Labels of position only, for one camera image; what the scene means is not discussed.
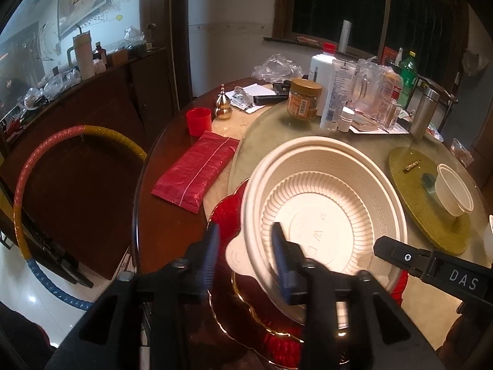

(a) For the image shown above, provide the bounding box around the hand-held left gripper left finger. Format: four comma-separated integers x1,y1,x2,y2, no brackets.
46,221,221,370

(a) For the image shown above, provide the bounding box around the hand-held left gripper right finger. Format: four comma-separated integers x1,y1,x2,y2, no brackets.
271,221,436,370

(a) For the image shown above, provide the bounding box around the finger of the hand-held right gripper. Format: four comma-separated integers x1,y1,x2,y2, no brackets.
373,235,437,279

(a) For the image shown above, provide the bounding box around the beige ribbed plastic bowl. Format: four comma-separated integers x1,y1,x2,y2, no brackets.
225,136,409,322
246,139,408,322

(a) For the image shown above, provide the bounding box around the red scalloped glass plate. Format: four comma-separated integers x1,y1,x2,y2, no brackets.
206,179,409,370

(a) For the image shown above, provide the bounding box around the gold glitter turntable mat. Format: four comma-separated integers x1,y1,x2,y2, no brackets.
388,146,472,256

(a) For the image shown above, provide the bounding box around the red plastic packet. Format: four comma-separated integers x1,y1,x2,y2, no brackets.
151,131,240,214

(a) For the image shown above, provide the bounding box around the clear plastic container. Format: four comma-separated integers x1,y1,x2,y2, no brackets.
450,138,474,166

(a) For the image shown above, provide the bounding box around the red plastic cup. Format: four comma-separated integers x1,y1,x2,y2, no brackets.
186,108,212,137

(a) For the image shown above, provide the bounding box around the flat brown tray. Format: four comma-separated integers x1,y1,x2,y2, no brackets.
352,113,380,132

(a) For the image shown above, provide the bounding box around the small glass liquor bottle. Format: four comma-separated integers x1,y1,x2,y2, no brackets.
379,98,401,130

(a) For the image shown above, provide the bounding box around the stainless steel thermos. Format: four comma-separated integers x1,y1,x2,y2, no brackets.
408,88,440,139

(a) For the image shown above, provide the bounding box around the small white pill bottle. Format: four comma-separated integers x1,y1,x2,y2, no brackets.
337,107,355,132

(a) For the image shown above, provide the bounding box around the gold gourd ornament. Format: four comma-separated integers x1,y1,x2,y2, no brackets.
214,84,234,121

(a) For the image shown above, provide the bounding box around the multicoloured hula hoop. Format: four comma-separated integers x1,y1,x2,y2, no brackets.
13,124,149,314

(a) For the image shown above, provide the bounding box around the crumpled foil wrapper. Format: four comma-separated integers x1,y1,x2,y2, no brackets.
231,88,255,113

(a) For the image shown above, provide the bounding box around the brown jar with gold lid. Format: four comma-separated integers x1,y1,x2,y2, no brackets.
287,78,323,121

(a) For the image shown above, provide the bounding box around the black flat case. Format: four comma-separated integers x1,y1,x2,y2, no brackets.
252,92,289,106

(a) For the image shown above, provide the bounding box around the white lotion tube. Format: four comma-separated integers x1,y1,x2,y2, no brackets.
319,62,357,131

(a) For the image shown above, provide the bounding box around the plain white paper sheet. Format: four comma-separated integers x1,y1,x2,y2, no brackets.
224,83,272,114

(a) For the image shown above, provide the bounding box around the green soda bottle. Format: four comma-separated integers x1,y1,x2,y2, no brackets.
398,51,418,110

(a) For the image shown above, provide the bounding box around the dark wooden sideboard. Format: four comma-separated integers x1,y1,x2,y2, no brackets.
0,46,180,278

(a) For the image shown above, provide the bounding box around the white bottle with red cap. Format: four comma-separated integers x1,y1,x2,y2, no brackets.
310,42,340,118

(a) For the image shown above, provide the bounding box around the crumpled clear plastic bag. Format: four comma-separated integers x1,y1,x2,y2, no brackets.
251,53,304,81

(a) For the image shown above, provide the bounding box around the hanging plastic bag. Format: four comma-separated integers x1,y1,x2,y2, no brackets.
461,50,484,74

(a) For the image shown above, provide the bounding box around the white paper roll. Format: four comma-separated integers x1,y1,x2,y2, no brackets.
338,19,353,54

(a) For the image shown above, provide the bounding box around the crumpled clear plastic wrap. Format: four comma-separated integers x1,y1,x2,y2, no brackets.
21,70,81,109

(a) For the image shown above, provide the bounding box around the small clear plastic bag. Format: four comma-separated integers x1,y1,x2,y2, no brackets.
124,26,147,45

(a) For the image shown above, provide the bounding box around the dark window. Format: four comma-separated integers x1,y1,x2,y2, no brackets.
275,0,468,60

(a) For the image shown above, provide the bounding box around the beige tumbler with handle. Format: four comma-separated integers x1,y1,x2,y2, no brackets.
67,33,96,81

